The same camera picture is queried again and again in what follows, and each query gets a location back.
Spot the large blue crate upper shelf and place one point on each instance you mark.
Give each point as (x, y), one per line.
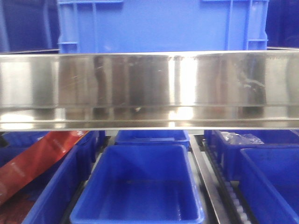
(128, 26)

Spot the blue bin centre rear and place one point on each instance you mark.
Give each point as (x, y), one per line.
(154, 137)

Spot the blue bin centre front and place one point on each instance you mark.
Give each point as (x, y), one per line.
(140, 184)

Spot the clear plastic bag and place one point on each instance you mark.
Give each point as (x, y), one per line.
(240, 139)

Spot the blue bin left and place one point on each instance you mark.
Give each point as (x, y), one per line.
(45, 199)

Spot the white roller track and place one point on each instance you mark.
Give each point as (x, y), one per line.
(232, 201)

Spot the blue bin right front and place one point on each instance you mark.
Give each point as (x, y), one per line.
(270, 184)

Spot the red packaging bag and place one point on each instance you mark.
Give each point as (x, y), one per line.
(35, 160)

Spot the dark blue crate upper left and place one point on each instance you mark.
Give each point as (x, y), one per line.
(27, 25)

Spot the stainless steel shelf rail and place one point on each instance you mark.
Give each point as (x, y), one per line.
(157, 90)

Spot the steel divider rail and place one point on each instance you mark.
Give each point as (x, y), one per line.
(216, 212)

